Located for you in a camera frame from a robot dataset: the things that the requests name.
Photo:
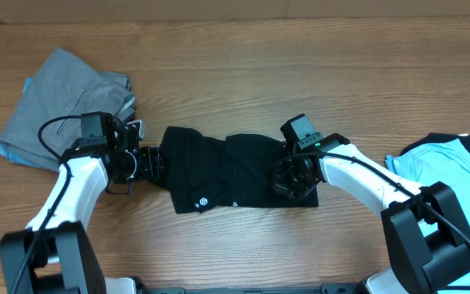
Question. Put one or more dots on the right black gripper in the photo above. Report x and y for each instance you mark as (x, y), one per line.
(280, 184)

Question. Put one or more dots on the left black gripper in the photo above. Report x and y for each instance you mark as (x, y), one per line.
(151, 167)

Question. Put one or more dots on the black polo shirt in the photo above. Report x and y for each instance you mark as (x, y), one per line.
(203, 172)

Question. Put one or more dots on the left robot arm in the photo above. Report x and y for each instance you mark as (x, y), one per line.
(53, 254)

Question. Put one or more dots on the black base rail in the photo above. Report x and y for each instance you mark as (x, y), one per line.
(325, 288)

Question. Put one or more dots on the light blue folded garment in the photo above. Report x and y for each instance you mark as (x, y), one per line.
(19, 137)

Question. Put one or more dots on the folded grey trousers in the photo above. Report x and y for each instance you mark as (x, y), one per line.
(66, 85)

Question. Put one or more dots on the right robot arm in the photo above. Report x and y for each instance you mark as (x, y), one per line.
(426, 231)

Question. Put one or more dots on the light blue shirt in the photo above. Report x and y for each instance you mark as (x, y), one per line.
(429, 163)

